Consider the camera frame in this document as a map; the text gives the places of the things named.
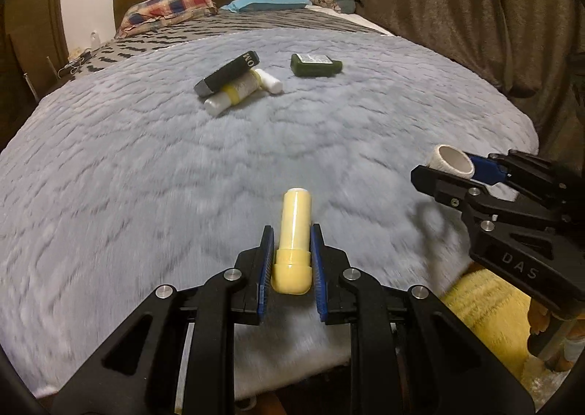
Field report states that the white tape roll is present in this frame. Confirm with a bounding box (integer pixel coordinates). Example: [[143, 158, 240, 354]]
[[427, 144, 475, 179]]

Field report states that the pale yellow small bottle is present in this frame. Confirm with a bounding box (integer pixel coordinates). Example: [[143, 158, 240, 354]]
[[272, 187, 313, 295]]

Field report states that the yellow fluffy rug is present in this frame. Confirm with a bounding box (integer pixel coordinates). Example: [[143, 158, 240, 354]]
[[440, 267, 568, 406]]

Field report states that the brown curtain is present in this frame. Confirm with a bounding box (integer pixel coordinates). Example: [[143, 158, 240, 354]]
[[357, 0, 584, 171]]

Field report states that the grey fluffy blanket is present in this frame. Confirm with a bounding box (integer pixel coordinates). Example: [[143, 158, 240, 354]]
[[1, 29, 539, 394]]

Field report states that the green flat bottle white label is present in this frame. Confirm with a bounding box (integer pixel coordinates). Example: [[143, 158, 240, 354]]
[[291, 53, 343, 77]]

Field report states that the white small bottle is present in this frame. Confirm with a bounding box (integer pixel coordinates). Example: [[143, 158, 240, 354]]
[[253, 68, 284, 94]]

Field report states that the black grey zigzag bedsheet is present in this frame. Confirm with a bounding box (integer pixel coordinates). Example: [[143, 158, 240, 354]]
[[71, 5, 390, 79]]

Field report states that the black rectangular tube box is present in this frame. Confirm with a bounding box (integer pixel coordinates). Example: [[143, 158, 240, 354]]
[[193, 51, 260, 98]]

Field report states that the blue pillow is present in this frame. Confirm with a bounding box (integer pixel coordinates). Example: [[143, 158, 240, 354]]
[[221, 0, 312, 13]]

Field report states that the white bottle on nightstand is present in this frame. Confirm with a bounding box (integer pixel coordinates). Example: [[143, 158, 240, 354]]
[[90, 31, 101, 51]]

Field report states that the brown wooden wardrobe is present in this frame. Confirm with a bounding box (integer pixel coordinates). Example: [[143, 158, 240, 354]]
[[1, 0, 67, 147]]

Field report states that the plaid pillow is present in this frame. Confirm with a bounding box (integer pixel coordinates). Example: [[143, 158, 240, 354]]
[[115, 0, 218, 39]]

